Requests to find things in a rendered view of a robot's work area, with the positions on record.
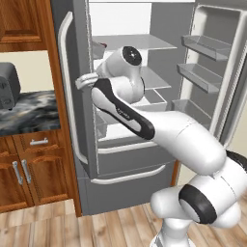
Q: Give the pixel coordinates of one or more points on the clear fridge crisper drawer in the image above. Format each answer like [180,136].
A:
[155,102]

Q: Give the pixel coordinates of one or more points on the small glass fridge shelf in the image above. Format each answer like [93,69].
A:
[154,78]

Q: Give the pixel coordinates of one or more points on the large grey freezer drawer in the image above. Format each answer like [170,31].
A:
[122,196]

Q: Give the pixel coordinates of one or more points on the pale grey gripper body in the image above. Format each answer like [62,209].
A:
[85,81]

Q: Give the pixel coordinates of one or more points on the dark red sausage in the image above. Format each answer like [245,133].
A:
[104,45]

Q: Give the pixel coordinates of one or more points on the tall wooden side panel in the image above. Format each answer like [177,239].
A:
[61,106]

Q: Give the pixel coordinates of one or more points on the narrow wooden drawer front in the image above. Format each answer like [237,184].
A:
[5,144]

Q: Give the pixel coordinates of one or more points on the grey fridge door with bins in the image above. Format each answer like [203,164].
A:
[233,77]

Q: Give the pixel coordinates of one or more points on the large glass fridge shelf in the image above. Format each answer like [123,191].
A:
[141,41]

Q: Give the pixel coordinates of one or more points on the small grey freezer drawer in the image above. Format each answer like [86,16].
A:
[135,160]

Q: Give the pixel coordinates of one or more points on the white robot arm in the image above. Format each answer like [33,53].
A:
[189,144]

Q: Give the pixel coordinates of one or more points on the wooden base cupboard door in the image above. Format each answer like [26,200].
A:
[48,177]
[8,193]

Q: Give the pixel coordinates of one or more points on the wooden wall cupboard door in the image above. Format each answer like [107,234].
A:
[22,22]

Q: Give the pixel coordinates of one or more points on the grey toaster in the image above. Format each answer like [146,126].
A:
[9,85]

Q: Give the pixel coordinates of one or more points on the grey fridge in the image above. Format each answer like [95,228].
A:
[164,22]

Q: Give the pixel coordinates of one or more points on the clear fridge door bin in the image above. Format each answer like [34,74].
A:
[189,111]
[207,46]
[199,76]

